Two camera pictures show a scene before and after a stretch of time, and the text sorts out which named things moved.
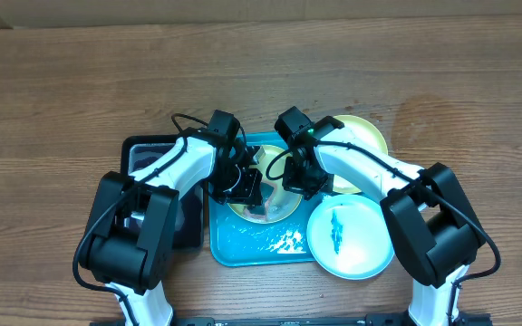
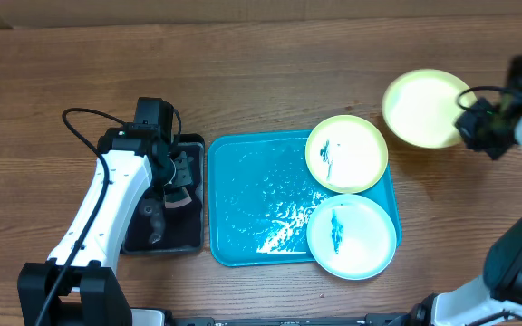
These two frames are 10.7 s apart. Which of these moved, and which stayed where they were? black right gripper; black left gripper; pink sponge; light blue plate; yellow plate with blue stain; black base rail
Moved: yellow plate with blue stain; black left gripper; pink sponge; black right gripper
Stayed: light blue plate; black base rail
